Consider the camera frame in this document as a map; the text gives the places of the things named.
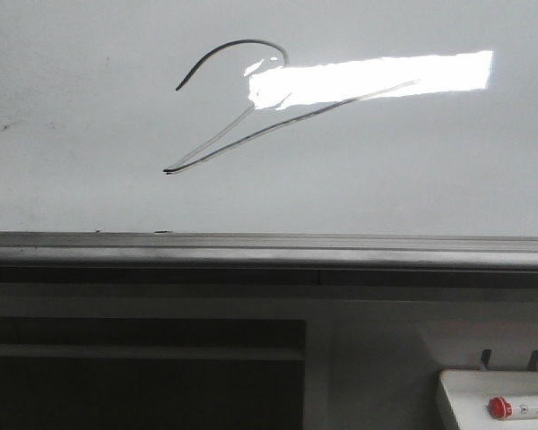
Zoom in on white plastic marker tray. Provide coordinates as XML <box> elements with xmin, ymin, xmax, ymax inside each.
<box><xmin>436</xmin><ymin>369</ymin><xmax>538</xmax><ymax>429</ymax></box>

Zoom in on dark metal hook left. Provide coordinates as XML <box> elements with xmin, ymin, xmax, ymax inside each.
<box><xmin>480</xmin><ymin>348</ymin><xmax>491</xmax><ymax>371</ymax></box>

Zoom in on dark metal hook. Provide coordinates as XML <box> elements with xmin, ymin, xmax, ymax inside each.
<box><xmin>527</xmin><ymin>349</ymin><xmax>538</xmax><ymax>372</ymax></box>
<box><xmin>480</xmin><ymin>348</ymin><xmax>491</xmax><ymax>371</ymax></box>

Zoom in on white whiteboard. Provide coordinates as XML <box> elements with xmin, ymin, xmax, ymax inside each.
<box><xmin>0</xmin><ymin>1</ymin><xmax>538</xmax><ymax>237</ymax></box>

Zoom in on red-capped white marker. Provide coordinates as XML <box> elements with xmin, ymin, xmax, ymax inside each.
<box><xmin>487</xmin><ymin>394</ymin><xmax>538</xmax><ymax>420</ymax></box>

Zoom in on grey aluminium whiteboard frame rail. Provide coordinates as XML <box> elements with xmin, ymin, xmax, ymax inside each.
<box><xmin>0</xmin><ymin>232</ymin><xmax>538</xmax><ymax>271</ymax></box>

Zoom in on dark metal hook right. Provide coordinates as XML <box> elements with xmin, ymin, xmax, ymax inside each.
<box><xmin>527</xmin><ymin>349</ymin><xmax>538</xmax><ymax>372</ymax></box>

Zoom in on dark rectangular panel below board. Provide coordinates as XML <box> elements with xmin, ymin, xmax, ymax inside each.
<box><xmin>0</xmin><ymin>317</ymin><xmax>306</xmax><ymax>429</ymax></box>

